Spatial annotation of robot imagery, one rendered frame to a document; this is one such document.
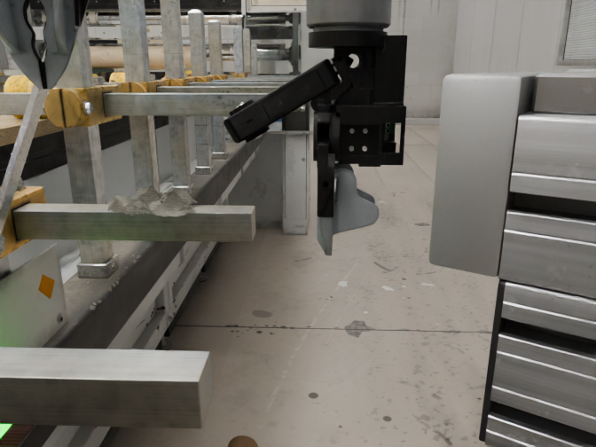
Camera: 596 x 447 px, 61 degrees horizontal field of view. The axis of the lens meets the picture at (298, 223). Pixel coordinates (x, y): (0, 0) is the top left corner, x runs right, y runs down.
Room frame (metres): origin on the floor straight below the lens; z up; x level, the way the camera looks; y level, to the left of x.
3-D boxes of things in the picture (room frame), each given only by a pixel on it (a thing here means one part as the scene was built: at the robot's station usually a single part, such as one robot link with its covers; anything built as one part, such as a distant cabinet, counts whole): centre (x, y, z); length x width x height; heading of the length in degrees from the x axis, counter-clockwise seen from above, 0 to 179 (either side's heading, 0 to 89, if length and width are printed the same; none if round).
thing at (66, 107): (0.73, 0.30, 0.95); 0.13 x 0.06 x 0.05; 178
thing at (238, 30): (2.21, 0.24, 0.92); 0.03 x 0.03 x 0.48; 88
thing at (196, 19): (1.46, 0.27, 0.90); 0.03 x 0.03 x 0.48; 88
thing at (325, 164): (0.47, -0.03, 0.91); 0.05 x 0.02 x 0.09; 178
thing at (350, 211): (0.47, -0.05, 0.86); 0.06 x 0.03 x 0.09; 88
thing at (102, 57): (3.09, 0.76, 1.05); 1.43 x 0.12 x 0.12; 88
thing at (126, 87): (0.98, 0.29, 0.95); 0.13 x 0.06 x 0.05; 178
